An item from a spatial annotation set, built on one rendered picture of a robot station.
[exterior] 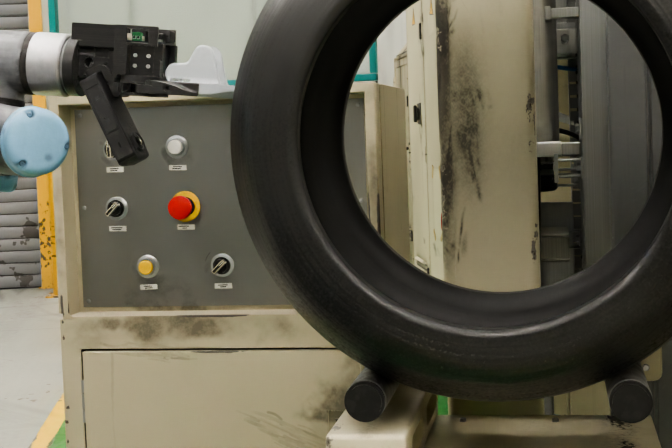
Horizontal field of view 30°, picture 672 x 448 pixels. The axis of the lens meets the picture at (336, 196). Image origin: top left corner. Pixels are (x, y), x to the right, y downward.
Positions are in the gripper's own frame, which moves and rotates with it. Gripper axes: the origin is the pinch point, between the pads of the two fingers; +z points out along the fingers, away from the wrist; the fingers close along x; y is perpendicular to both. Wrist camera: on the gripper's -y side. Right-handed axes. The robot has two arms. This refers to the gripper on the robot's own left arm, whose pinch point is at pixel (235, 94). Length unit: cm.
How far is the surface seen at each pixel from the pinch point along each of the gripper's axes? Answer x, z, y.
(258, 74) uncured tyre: -11.3, 5.3, 2.4
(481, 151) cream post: 26.6, 27.5, -5.5
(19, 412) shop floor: 372, -185, -149
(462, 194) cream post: 26.5, 25.4, -11.5
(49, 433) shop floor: 335, -155, -145
